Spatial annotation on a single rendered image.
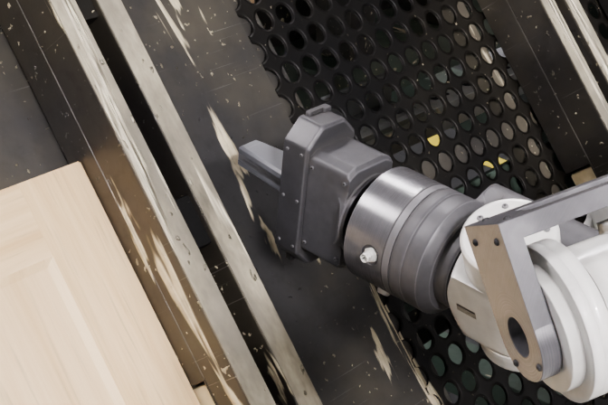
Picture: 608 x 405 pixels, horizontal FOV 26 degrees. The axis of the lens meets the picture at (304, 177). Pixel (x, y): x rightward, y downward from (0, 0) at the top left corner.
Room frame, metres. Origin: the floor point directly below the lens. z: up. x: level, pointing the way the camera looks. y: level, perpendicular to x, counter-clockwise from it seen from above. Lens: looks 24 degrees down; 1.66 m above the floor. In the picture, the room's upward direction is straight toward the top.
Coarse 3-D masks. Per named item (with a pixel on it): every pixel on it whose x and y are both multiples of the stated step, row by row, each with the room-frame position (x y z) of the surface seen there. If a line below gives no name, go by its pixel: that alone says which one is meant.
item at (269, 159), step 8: (248, 144) 0.96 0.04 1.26; (256, 144) 0.96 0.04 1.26; (264, 144) 0.97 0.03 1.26; (240, 152) 0.96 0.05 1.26; (248, 152) 0.95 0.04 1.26; (256, 152) 0.95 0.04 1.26; (264, 152) 0.95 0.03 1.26; (272, 152) 0.95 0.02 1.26; (280, 152) 0.95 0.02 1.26; (248, 160) 0.95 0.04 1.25; (256, 160) 0.94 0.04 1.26; (264, 160) 0.94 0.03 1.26; (272, 160) 0.94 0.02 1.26; (280, 160) 0.94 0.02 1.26; (264, 168) 0.94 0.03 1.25; (272, 168) 0.93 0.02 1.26; (280, 168) 0.93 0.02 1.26; (272, 176) 0.93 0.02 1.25
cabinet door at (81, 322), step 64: (0, 192) 0.84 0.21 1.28; (64, 192) 0.86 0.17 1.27; (0, 256) 0.80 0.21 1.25; (64, 256) 0.83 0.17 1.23; (0, 320) 0.77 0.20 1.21; (64, 320) 0.80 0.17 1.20; (128, 320) 0.82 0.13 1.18; (0, 384) 0.74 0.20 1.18; (64, 384) 0.77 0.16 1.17; (128, 384) 0.79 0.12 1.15
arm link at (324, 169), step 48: (288, 144) 0.90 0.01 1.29; (336, 144) 0.91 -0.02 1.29; (288, 192) 0.90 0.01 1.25; (336, 192) 0.87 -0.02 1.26; (384, 192) 0.85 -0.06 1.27; (432, 192) 0.84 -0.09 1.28; (288, 240) 0.90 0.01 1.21; (336, 240) 0.87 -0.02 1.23; (384, 240) 0.82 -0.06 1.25; (384, 288) 0.83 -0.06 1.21
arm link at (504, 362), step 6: (600, 210) 0.83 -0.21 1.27; (606, 210) 0.82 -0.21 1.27; (588, 216) 0.85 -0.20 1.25; (594, 216) 0.84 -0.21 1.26; (600, 216) 0.83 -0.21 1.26; (606, 216) 0.82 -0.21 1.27; (588, 222) 0.85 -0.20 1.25; (594, 222) 0.84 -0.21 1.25; (594, 228) 0.85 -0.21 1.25; (486, 348) 0.80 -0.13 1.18; (486, 354) 0.80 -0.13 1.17; (492, 354) 0.79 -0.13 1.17; (498, 354) 0.79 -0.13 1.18; (492, 360) 0.80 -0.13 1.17; (498, 360) 0.79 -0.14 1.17; (504, 360) 0.79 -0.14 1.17; (510, 360) 0.78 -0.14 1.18; (504, 366) 0.79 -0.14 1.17; (510, 366) 0.79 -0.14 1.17
